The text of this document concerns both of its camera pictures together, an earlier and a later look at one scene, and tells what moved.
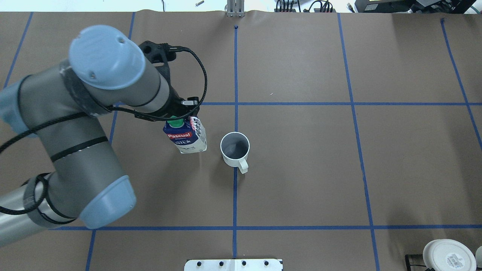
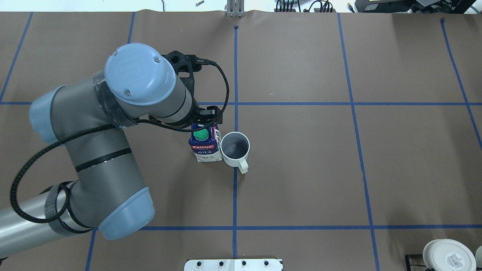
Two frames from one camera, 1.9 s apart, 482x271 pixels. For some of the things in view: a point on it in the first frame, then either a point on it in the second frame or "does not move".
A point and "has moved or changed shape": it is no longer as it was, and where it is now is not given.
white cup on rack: x=478 y=256 does not move
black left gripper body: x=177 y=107 to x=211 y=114
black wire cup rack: x=408 y=265 does not move
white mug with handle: x=235 y=147 does not move
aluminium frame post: x=235 y=8 does not move
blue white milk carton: x=187 y=133 has moved or changed shape
